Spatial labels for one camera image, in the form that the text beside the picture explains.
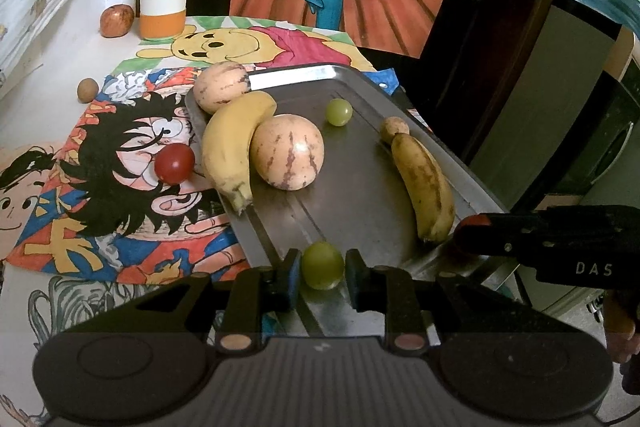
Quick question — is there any green grape on tray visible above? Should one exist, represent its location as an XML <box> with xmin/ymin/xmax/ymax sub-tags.
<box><xmin>326</xmin><ymin>98</ymin><xmax>352</xmax><ymax>127</ymax></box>

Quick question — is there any large striped pepino melon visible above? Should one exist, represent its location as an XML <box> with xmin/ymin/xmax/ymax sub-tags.
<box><xmin>250</xmin><ymin>114</ymin><xmax>324</xmax><ymax>192</ymax></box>

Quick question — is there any small striped pepino melon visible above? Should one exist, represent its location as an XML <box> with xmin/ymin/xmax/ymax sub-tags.
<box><xmin>192</xmin><ymin>61</ymin><xmax>250</xmax><ymax>115</ymax></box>

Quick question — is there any green grape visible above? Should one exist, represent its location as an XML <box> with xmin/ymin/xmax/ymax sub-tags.
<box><xmin>326</xmin><ymin>98</ymin><xmax>352</xmax><ymax>127</ymax></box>
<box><xmin>300</xmin><ymin>242</ymin><xmax>344</xmax><ymax>291</ymax></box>

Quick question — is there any black haired cartoon drawing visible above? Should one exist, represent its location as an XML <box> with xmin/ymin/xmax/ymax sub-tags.
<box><xmin>6</xmin><ymin>67</ymin><xmax>248</xmax><ymax>285</ymax></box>

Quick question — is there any spotted ripe banana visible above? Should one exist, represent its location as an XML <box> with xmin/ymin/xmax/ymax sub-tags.
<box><xmin>392</xmin><ymin>133</ymin><xmax>456</xmax><ymax>243</ymax></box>

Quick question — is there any silver metal tray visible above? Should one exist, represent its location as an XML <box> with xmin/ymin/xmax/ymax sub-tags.
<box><xmin>183</xmin><ymin>63</ymin><xmax>511</xmax><ymax>338</ymax></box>

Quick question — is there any Winnie the Pooh drawing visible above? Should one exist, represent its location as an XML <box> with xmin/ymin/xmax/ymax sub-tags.
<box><xmin>113</xmin><ymin>16</ymin><xmax>374</xmax><ymax>74</ymax></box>

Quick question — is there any red cherry tomato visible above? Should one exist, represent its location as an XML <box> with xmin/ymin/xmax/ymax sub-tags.
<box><xmin>458</xmin><ymin>213</ymin><xmax>491</xmax><ymax>228</ymax></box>
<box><xmin>154</xmin><ymin>143</ymin><xmax>195</xmax><ymax>185</ymax></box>

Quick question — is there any brown longan on tray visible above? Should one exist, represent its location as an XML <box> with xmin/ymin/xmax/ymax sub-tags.
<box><xmin>380</xmin><ymin>116</ymin><xmax>410</xmax><ymax>145</ymax></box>

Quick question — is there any red brown apple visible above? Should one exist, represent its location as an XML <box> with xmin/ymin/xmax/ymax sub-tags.
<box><xmin>100</xmin><ymin>4</ymin><xmax>134</xmax><ymax>38</ymax></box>

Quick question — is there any white orange jar vase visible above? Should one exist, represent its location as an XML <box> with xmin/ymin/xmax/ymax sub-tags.
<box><xmin>139</xmin><ymin>0</ymin><xmax>186</xmax><ymax>40</ymax></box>

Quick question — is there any small brown longan fruit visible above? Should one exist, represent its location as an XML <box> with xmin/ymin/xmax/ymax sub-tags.
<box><xmin>76</xmin><ymin>78</ymin><xmax>100</xmax><ymax>104</ymax></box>

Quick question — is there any yellow banana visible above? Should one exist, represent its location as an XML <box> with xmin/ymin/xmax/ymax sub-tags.
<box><xmin>201</xmin><ymin>91</ymin><xmax>277</xmax><ymax>215</ymax></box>

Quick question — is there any person's right hand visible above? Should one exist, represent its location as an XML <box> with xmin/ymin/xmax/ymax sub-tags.
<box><xmin>603</xmin><ymin>295</ymin><xmax>639</xmax><ymax>364</ymax></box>

